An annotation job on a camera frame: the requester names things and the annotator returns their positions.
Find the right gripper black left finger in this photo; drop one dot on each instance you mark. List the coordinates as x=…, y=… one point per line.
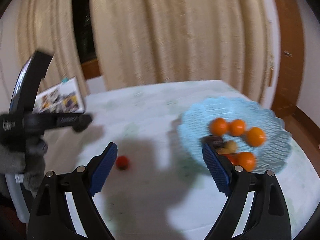
x=50, y=217

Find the small red tomato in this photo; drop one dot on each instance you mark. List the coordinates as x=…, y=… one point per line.
x=122, y=162

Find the grey gloved left hand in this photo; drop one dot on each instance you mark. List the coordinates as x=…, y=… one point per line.
x=31, y=164

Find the photo calendar stand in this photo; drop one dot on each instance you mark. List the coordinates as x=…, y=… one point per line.
x=64, y=97

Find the light blue plastic fruit basket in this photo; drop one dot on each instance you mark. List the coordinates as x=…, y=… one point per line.
x=272, y=154

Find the large orange front mandarin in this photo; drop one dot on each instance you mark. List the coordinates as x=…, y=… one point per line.
x=245, y=159

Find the small tan round fruit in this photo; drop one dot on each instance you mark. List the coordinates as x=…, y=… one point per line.
x=229, y=147

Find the orange mandarin right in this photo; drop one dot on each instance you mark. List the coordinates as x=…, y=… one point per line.
x=255, y=137

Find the dark avocado in basket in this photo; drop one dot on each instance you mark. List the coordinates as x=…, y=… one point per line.
x=213, y=140

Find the orange mandarin middle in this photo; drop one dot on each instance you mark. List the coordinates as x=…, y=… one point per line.
x=237, y=128

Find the white patterned tablecloth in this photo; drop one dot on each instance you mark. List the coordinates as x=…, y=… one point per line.
x=167, y=191

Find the orange mandarin left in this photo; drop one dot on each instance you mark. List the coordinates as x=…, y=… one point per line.
x=218, y=126

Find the beige patterned curtain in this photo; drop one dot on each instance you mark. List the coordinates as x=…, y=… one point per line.
x=139, y=42

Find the brown wooden door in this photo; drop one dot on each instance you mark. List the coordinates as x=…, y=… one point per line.
x=291, y=58

